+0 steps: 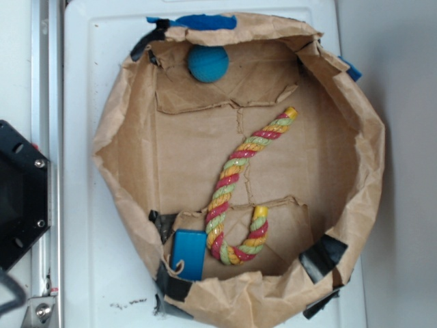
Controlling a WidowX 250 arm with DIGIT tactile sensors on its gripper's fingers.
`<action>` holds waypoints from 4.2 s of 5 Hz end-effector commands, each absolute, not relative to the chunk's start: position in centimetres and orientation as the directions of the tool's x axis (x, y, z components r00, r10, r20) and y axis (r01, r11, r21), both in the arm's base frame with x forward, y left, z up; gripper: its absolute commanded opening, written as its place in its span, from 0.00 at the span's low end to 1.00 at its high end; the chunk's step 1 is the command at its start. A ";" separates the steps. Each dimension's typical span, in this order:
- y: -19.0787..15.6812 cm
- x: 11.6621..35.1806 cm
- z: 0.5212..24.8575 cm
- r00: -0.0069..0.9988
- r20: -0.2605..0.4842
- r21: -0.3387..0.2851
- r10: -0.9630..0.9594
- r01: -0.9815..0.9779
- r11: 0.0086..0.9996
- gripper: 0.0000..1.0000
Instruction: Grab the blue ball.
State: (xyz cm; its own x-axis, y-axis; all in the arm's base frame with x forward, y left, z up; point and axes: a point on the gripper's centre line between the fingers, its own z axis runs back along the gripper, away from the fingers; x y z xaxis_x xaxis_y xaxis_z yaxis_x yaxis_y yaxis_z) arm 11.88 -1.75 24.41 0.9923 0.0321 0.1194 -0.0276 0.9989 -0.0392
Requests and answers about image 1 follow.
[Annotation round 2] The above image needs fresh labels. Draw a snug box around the blue rubber ball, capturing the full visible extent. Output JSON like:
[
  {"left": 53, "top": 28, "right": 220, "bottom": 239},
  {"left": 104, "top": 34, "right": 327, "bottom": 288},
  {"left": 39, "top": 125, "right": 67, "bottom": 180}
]
[{"left": 188, "top": 45, "right": 229, "bottom": 83}]

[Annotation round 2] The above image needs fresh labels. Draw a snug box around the brown paper bag bin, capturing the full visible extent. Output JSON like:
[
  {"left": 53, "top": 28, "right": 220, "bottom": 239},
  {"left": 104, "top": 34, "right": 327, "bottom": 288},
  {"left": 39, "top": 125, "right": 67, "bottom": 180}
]
[{"left": 93, "top": 13, "right": 385, "bottom": 327}]

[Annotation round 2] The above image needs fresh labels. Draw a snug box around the blue rectangular block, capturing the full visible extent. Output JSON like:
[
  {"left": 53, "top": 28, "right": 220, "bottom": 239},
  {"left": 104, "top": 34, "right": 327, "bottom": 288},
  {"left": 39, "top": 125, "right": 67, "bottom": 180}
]
[{"left": 171, "top": 229, "right": 207, "bottom": 281}]

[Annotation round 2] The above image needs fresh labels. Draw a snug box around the multicolour twisted rope toy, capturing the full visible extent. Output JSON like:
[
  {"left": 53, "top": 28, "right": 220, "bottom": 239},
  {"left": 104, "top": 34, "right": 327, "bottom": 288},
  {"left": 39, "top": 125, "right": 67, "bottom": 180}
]
[{"left": 205, "top": 107, "right": 298, "bottom": 265}]

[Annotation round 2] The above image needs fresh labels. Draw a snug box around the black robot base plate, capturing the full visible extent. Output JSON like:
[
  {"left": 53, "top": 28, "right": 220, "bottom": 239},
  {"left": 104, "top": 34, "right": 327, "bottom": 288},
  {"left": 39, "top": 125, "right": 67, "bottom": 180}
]
[{"left": 0, "top": 120, "right": 49, "bottom": 271}]

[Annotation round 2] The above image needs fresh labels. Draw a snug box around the aluminium extrusion rail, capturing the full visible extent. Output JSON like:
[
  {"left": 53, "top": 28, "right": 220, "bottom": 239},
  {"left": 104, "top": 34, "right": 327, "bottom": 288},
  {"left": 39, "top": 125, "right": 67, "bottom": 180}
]
[{"left": 31, "top": 1, "right": 67, "bottom": 327}]

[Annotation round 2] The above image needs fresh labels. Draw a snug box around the metal corner bracket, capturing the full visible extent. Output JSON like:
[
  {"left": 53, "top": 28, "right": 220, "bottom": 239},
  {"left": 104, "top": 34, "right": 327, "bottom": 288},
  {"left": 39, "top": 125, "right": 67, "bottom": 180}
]
[{"left": 20, "top": 296, "right": 59, "bottom": 328}]

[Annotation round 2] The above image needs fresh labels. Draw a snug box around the black looped cable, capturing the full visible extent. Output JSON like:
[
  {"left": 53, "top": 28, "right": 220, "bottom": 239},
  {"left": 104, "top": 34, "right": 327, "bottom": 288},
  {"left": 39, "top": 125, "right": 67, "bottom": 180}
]
[{"left": 0, "top": 268, "right": 27, "bottom": 314}]

